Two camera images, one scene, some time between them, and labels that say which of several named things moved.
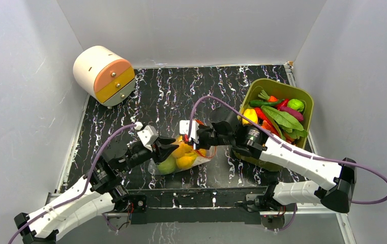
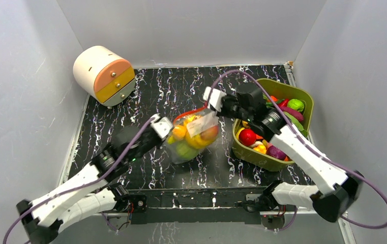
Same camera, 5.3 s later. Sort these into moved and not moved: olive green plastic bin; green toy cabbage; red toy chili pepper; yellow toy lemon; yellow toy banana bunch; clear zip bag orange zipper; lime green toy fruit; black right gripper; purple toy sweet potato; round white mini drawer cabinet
Moved: green toy cabbage; yellow toy lemon; clear zip bag orange zipper; black right gripper; yellow toy banana bunch
Not moved: red toy chili pepper; round white mini drawer cabinet; olive green plastic bin; purple toy sweet potato; lime green toy fruit
